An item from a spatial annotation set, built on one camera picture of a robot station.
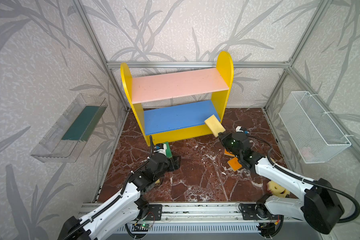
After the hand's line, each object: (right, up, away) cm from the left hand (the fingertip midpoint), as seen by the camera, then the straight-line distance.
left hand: (178, 154), depth 80 cm
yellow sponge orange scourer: (+21, +16, +4) cm, 26 cm away
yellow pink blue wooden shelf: (-7, +30, +44) cm, 53 cm away
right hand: (+22, +14, +2) cm, 26 cm away
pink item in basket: (+63, +3, -8) cm, 64 cm away
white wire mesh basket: (+60, +12, -17) cm, 63 cm away
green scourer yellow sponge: (-8, -2, +16) cm, 18 cm away
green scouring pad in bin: (-40, +17, -15) cm, 46 cm away
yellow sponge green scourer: (-8, -8, -16) cm, 20 cm away
